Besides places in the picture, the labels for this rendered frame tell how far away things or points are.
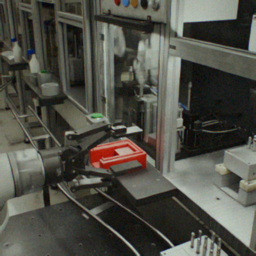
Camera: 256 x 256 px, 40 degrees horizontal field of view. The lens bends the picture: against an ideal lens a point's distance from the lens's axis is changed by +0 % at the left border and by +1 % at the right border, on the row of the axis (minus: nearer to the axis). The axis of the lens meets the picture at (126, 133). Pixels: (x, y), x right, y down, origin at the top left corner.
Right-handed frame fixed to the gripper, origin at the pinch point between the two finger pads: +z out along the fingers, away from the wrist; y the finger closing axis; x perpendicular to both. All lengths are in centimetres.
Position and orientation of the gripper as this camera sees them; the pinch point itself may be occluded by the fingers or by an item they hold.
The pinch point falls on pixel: (129, 149)
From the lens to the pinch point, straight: 80.3
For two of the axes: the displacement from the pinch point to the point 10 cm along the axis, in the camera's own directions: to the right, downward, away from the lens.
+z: 8.9, -1.7, 4.1
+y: 0.0, -9.2, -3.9
